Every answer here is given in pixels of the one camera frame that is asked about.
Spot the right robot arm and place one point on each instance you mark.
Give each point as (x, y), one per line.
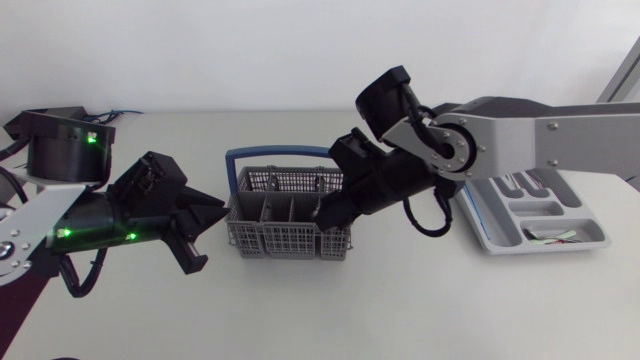
(525, 135)

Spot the grey cutlery tray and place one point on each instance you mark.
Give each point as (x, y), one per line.
(545, 210)

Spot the steel fork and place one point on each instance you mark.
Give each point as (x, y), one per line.
(507, 184)

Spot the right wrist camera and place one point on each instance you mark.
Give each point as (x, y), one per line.
(352, 147)

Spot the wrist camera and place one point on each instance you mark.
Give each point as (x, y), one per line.
(352, 147)
(157, 172)

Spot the pale plastic spoon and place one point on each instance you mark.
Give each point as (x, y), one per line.
(562, 234)
(542, 241)

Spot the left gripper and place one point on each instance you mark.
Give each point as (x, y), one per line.
(140, 210)

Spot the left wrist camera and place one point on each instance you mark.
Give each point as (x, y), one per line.
(157, 172)

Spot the steel knife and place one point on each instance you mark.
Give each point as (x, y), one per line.
(535, 181)

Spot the grey cutlery basket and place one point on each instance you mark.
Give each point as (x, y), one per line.
(280, 235)

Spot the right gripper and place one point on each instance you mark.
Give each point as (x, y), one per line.
(360, 190)

